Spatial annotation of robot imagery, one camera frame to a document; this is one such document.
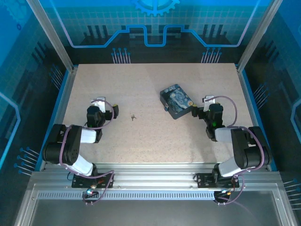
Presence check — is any starry night painted box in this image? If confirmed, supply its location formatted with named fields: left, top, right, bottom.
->
left=159, top=83, right=194, bottom=120

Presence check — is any aluminium mounting beam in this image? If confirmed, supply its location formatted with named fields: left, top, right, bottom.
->
left=32, top=163, right=281, bottom=189

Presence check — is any aluminium frame post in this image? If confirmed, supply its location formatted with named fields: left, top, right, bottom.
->
left=25, top=0, right=79, bottom=73
left=236, top=0, right=284, bottom=73

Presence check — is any slotted grey cable duct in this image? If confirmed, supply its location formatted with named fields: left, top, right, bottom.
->
left=37, top=191, right=216, bottom=200

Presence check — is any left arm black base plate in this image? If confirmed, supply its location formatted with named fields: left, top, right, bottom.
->
left=71, top=173, right=115, bottom=189

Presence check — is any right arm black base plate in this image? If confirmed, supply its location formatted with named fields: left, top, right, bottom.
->
left=195, top=173, right=240, bottom=189

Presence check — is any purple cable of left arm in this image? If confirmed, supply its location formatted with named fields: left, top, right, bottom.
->
left=58, top=98, right=116, bottom=206

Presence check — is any aluminium table side rail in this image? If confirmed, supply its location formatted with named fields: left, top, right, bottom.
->
left=237, top=70, right=271, bottom=170
left=39, top=70, right=76, bottom=171

